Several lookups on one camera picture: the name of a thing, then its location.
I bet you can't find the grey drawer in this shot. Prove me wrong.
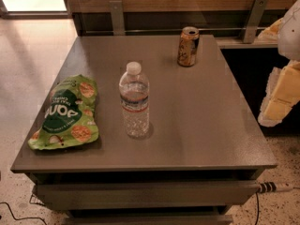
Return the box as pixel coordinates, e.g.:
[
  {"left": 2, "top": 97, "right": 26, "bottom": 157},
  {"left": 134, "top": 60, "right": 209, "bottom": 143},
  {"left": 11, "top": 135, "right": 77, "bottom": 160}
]
[
  {"left": 36, "top": 181, "right": 259, "bottom": 210},
  {"left": 63, "top": 216, "right": 233, "bottom": 225}
]

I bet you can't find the green chip bag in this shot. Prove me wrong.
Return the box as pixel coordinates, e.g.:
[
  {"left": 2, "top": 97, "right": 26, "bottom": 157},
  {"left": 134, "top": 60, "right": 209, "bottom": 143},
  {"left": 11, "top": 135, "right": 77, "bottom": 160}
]
[{"left": 28, "top": 75, "right": 99, "bottom": 150}]

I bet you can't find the black floor cable left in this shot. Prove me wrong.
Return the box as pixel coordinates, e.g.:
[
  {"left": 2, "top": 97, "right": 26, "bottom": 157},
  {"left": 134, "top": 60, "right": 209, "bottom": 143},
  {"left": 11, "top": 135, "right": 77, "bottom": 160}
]
[{"left": 0, "top": 202, "right": 49, "bottom": 225}]

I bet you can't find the grey drawer cabinet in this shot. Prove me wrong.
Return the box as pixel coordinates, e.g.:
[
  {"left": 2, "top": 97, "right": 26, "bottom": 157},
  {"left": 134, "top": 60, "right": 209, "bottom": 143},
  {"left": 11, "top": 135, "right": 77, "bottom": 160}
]
[{"left": 12, "top": 36, "right": 276, "bottom": 225}]

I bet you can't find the lower grey drawer front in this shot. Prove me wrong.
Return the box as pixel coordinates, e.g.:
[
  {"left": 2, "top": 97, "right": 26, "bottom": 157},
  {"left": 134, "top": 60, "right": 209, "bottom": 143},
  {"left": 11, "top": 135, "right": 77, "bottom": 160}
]
[{"left": 63, "top": 216, "right": 233, "bottom": 225}]

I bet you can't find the metal wall bracket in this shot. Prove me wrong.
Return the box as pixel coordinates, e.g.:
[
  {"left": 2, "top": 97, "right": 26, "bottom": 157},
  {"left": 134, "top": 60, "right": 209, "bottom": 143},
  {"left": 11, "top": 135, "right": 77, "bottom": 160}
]
[
  {"left": 241, "top": 0, "right": 269, "bottom": 44},
  {"left": 109, "top": 0, "right": 126, "bottom": 36}
]

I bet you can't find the white power strip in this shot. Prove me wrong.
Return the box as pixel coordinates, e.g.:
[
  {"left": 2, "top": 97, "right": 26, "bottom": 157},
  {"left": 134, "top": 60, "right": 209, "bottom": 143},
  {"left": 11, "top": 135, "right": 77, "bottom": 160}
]
[{"left": 257, "top": 182, "right": 294, "bottom": 193}]

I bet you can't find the grey metal rail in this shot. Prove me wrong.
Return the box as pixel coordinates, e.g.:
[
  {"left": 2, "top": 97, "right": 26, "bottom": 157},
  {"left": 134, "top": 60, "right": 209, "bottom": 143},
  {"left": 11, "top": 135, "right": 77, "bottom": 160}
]
[{"left": 84, "top": 26, "right": 270, "bottom": 36}]

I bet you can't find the black cable right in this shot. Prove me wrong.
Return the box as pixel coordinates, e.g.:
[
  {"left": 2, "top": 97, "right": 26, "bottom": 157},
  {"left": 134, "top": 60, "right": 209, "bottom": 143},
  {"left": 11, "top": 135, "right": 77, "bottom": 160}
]
[{"left": 254, "top": 192, "right": 261, "bottom": 225}]

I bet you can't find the right metal wall bracket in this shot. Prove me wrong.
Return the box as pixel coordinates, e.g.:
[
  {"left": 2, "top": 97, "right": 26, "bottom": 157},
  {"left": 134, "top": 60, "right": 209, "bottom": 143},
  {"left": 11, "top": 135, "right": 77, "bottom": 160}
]
[{"left": 241, "top": 0, "right": 269, "bottom": 44}]

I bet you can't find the upper grey drawer front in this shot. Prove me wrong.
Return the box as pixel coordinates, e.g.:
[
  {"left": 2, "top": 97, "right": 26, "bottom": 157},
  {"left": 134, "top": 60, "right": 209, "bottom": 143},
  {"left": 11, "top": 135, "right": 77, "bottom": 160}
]
[{"left": 36, "top": 181, "right": 259, "bottom": 210}]

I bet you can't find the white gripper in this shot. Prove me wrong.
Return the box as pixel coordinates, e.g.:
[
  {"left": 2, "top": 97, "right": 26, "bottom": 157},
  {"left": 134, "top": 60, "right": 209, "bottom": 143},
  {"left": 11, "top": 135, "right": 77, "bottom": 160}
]
[{"left": 258, "top": 0, "right": 300, "bottom": 128}]

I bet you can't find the orange soda can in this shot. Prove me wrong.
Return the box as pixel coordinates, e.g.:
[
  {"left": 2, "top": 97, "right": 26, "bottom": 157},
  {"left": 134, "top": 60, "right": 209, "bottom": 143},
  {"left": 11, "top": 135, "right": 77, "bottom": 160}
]
[{"left": 177, "top": 26, "right": 200, "bottom": 67}]

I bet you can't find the clear plastic water bottle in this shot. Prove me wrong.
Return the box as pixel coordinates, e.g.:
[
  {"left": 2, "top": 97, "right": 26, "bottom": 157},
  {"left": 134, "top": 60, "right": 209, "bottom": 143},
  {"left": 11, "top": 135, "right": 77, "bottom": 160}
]
[{"left": 119, "top": 62, "right": 150, "bottom": 138}]

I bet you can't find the left metal wall bracket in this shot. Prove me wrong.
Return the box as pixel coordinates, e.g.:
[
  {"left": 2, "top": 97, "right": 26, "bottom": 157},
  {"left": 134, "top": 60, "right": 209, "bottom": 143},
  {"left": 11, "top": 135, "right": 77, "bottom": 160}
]
[{"left": 109, "top": 0, "right": 126, "bottom": 36}]

